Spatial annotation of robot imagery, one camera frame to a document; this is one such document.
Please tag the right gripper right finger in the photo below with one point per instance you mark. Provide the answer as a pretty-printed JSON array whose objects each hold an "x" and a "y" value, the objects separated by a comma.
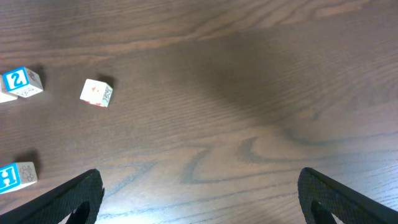
[{"x": 322, "y": 199}]

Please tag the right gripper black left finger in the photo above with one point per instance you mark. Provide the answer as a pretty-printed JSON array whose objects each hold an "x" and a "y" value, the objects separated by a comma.
[{"x": 79, "y": 200}]

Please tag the red letter I block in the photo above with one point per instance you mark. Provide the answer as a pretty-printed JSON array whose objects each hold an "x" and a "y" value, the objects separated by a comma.
[{"x": 5, "y": 96}]

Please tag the blue number 2 block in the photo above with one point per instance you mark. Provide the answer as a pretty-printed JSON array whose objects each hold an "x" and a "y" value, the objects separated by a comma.
[{"x": 22, "y": 82}]

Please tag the blue letter H block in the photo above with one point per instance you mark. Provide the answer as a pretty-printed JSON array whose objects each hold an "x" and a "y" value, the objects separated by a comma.
[{"x": 16, "y": 176}]

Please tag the white block red drawing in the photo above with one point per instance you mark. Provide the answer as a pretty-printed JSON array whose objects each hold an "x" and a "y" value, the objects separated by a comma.
[{"x": 96, "y": 93}]

